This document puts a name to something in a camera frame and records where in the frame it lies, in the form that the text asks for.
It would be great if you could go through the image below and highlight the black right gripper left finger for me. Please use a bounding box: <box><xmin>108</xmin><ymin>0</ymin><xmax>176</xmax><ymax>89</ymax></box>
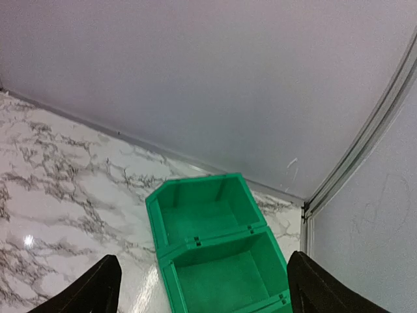
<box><xmin>31</xmin><ymin>254</ymin><xmax>122</xmax><ymax>313</ymax></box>

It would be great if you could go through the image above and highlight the green three-compartment plastic bin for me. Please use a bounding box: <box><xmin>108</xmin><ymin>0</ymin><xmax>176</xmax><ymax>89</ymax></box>
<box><xmin>145</xmin><ymin>173</ymin><xmax>292</xmax><ymax>312</ymax></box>

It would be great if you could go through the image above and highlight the right aluminium frame post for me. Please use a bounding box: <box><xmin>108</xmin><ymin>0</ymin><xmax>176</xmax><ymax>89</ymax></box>
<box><xmin>300</xmin><ymin>29</ymin><xmax>416</xmax><ymax>256</ymax></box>

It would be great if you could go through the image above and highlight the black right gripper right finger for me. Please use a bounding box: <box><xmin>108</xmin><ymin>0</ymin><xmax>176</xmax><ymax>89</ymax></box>
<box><xmin>287</xmin><ymin>251</ymin><xmax>386</xmax><ymax>313</ymax></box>

